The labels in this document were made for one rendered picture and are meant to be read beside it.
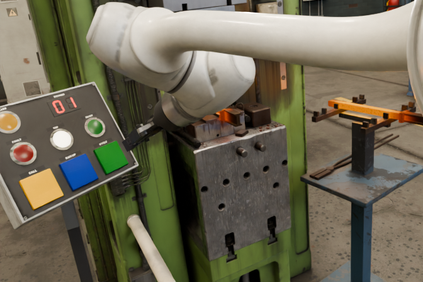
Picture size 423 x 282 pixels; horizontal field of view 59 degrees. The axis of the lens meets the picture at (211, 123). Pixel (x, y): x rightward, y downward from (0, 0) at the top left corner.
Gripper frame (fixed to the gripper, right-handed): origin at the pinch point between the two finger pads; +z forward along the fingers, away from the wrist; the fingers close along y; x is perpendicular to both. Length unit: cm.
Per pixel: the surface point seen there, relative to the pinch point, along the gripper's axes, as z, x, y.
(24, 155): 12.9, 8.9, -20.1
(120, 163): 12.5, -2.8, 1.3
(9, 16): 439, 306, 206
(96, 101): 13.2, 16.5, 4.5
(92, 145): 13.3, 5.1, -3.0
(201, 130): 15.5, -4.2, 37.4
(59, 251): 173, -24, 30
